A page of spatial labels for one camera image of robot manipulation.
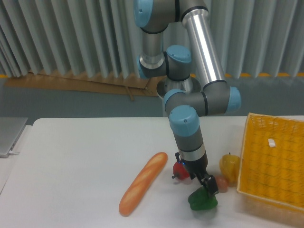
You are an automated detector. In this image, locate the white tag in basket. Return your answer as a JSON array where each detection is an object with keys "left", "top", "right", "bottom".
[{"left": 268, "top": 139, "right": 276, "bottom": 147}]

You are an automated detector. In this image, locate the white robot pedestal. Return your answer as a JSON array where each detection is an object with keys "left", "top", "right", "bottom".
[{"left": 156, "top": 76, "right": 201, "bottom": 102}]

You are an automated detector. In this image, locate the yellow bell pepper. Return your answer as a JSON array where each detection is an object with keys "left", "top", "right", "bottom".
[{"left": 219, "top": 153, "right": 241, "bottom": 185}]

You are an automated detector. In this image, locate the red bell pepper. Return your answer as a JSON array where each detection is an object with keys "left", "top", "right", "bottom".
[{"left": 172, "top": 161, "right": 190, "bottom": 180}]

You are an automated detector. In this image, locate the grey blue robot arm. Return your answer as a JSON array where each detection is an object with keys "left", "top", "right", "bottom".
[{"left": 133, "top": 0, "right": 241, "bottom": 196}]

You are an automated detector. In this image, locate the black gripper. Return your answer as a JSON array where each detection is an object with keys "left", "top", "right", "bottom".
[{"left": 181, "top": 153, "right": 219, "bottom": 195}]

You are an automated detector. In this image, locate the green bell pepper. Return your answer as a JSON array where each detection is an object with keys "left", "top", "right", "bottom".
[{"left": 188, "top": 186, "right": 218, "bottom": 211}]

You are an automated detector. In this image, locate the baguette bread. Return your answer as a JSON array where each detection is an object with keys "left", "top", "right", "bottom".
[{"left": 119, "top": 152, "right": 168, "bottom": 217}]

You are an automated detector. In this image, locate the brown cardboard sheet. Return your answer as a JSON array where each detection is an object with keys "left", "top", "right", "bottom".
[{"left": 4, "top": 73, "right": 159, "bottom": 101}]

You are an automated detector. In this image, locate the silver laptop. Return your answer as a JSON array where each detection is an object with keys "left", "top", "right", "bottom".
[{"left": 0, "top": 117, "right": 28, "bottom": 158}]

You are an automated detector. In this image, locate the yellow woven basket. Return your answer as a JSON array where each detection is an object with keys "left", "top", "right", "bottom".
[{"left": 237, "top": 113, "right": 304, "bottom": 213}]

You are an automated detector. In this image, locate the brown egg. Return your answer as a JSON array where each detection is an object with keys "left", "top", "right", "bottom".
[{"left": 215, "top": 175, "right": 228, "bottom": 193}]

